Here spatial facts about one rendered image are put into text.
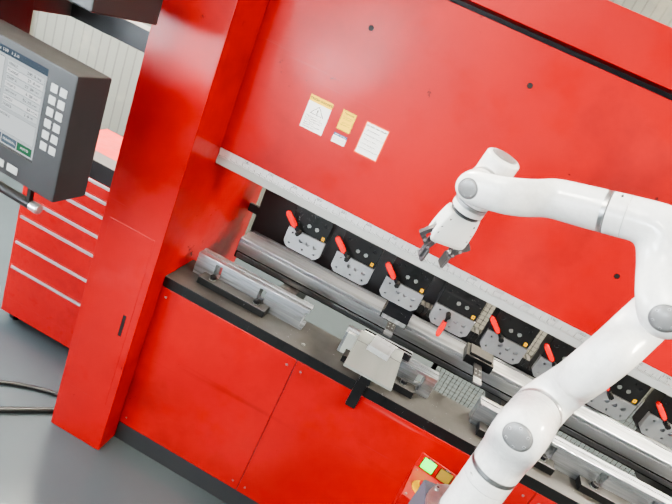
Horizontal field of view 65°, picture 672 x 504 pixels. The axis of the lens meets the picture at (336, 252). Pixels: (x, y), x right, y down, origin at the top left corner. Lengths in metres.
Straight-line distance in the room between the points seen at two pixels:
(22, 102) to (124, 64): 2.96
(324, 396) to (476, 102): 1.17
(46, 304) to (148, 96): 1.40
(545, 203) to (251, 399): 1.42
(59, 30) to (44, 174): 3.23
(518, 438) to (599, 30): 1.14
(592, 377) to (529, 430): 0.17
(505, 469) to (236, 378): 1.16
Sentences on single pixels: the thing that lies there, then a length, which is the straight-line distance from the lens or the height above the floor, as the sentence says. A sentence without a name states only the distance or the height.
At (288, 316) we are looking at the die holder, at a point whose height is 0.91.
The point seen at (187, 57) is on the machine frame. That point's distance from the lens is 1.81.
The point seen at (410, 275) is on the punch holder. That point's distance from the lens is 1.90.
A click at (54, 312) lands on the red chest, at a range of 2.94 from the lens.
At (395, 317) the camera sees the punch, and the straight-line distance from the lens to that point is 2.00.
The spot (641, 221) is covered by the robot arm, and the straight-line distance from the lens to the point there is 1.19.
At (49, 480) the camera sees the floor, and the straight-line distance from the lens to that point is 2.53.
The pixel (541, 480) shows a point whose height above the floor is 0.87.
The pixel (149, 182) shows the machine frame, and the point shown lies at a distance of 1.93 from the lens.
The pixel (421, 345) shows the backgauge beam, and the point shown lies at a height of 0.93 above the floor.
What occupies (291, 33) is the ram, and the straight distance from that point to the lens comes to 1.89.
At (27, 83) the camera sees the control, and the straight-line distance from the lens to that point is 1.65.
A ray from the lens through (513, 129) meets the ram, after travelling 1.78.
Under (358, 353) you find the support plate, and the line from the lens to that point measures 1.90.
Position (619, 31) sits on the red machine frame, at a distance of 1.78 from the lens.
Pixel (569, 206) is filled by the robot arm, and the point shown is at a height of 1.83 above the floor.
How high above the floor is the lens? 1.98
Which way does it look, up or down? 23 degrees down
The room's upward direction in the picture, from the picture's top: 25 degrees clockwise
